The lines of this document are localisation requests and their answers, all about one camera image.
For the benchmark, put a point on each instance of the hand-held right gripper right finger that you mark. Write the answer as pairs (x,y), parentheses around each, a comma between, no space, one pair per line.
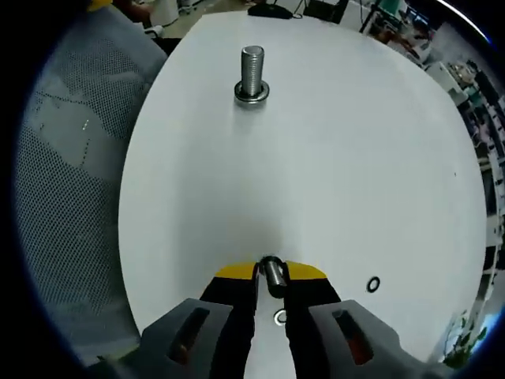
(307,308)

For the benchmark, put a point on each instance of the small black washer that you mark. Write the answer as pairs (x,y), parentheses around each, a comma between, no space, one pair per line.
(368,285)

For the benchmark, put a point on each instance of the small silver washer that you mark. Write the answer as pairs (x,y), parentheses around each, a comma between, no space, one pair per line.
(276,317)

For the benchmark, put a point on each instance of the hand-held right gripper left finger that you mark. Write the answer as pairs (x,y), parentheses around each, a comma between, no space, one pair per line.
(233,316)

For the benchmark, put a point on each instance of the grey mesh office chair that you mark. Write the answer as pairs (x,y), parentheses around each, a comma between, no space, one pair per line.
(71,177)

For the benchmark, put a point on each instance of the small threaded steel stud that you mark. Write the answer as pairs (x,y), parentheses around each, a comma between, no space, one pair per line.
(273,276)

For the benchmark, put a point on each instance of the black computer mouse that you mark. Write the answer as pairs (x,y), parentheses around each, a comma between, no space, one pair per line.
(270,11)

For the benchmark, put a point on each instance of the large threaded steel stud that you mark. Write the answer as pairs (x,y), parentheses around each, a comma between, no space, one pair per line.
(252,71)

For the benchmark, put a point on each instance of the white storage shelving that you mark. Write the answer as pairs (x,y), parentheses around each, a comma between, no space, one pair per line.
(493,118)

